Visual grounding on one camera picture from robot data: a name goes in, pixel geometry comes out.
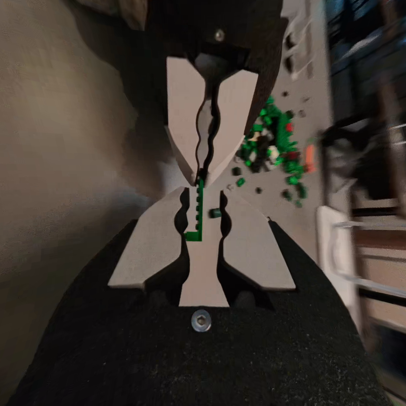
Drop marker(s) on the orange brick separator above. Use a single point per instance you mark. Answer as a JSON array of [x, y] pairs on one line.
[[310, 158]]

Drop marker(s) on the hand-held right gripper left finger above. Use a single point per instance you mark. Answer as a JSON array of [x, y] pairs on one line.
[[149, 250]]

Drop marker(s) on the pile of lego pieces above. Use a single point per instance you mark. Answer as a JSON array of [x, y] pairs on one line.
[[279, 142]]

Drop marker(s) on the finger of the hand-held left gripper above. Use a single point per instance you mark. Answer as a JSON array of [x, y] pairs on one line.
[[234, 120], [182, 120]]

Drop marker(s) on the long green lego strip assembly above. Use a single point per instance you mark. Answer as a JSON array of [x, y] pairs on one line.
[[199, 206]]

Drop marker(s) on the glass partition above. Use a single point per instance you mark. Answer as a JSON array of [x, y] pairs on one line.
[[358, 31]]

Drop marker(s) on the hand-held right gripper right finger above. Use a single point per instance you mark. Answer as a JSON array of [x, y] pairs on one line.
[[253, 253]]

